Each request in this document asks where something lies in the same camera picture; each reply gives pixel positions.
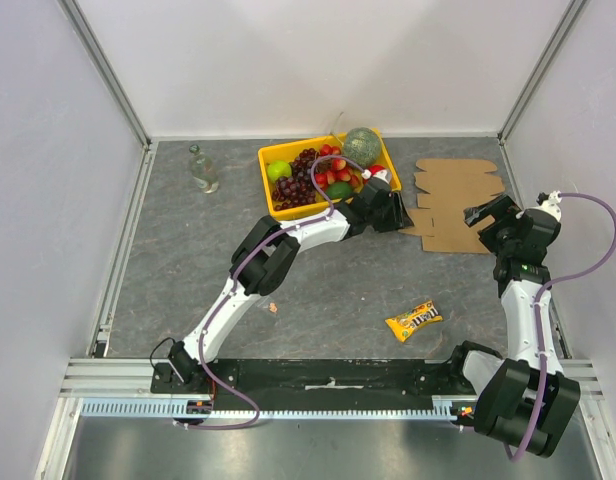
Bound brown cardboard box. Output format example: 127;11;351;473
400;158;505;254

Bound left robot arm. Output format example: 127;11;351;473
151;191;414;393

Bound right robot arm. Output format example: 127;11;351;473
445;192;581;458

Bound red apple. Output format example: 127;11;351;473
367;165;385;175

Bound green lime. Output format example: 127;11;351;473
324;182;354;201

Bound green netted melon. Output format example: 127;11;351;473
342;127;382;168

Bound dark purple grape bunch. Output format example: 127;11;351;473
269;148;317;211

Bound yellow candy bag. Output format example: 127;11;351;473
385;300;443;343

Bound green apple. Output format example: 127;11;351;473
266;161;292;183

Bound yellow plastic tray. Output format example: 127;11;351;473
258;127;402;220

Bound clear glass bottle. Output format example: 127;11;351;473
188;144;219;194

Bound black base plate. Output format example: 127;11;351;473
150;357;482;397

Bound grey slotted cable duct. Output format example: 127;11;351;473
81;395;482;419

